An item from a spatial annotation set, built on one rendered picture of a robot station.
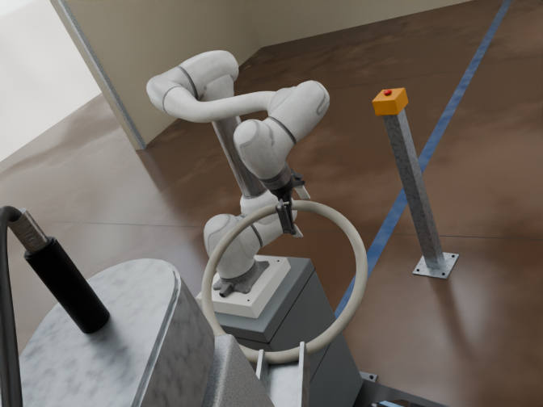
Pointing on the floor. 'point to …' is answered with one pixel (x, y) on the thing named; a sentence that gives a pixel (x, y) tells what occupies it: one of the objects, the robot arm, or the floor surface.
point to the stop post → (413, 184)
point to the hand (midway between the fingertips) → (300, 215)
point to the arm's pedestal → (309, 321)
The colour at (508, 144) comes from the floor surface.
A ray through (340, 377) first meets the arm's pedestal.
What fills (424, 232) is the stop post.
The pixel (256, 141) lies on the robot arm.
